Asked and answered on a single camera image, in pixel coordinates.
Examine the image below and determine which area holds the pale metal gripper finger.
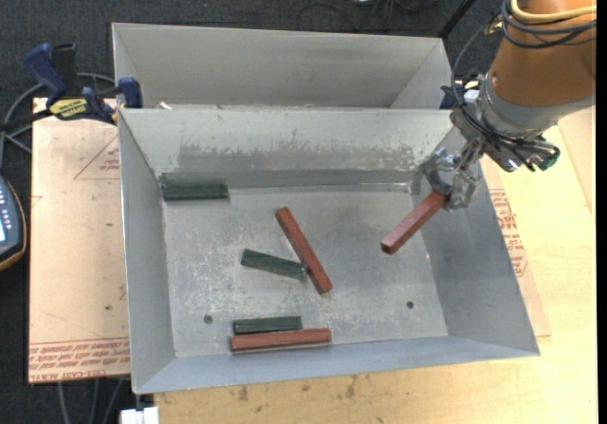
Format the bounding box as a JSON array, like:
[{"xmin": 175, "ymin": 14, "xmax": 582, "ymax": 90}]
[
  {"xmin": 415, "ymin": 149, "xmax": 459, "ymax": 198},
  {"xmin": 444, "ymin": 166, "xmax": 483, "ymax": 212}
]

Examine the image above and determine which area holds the red-brown block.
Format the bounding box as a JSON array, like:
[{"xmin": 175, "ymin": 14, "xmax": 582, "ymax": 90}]
[
  {"xmin": 230, "ymin": 327, "xmax": 333, "ymax": 354},
  {"xmin": 274, "ymin": 206, "xmax": 334, "ymax": 296},
  {"xmin": 380, "ymin": 191, "xmax": 452, "ymax": 256}
]

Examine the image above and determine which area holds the grey metal bin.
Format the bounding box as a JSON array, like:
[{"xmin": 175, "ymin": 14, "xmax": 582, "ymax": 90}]
[{"xmin": 111, "ymin": 22, "xmax": 541, "ymax": 395}]

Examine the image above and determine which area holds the dark green flat block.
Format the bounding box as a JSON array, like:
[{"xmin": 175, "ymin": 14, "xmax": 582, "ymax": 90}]
[
  {"xmin": 232, "ymin": 315, "xmax": 304, "ymax": 336},
  {"xmin": 160, "ymin": 173, "xmax": 230, "ymax": 203},
  {"xmin": 239, "ymin": 248, "xmax": 308, "ymax": 282}
]

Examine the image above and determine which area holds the brown cardboard board red print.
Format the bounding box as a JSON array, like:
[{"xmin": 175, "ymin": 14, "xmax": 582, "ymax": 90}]
[{"xmin": 28, "ymin": 97, "xmax": 554, "ymax": 385}]

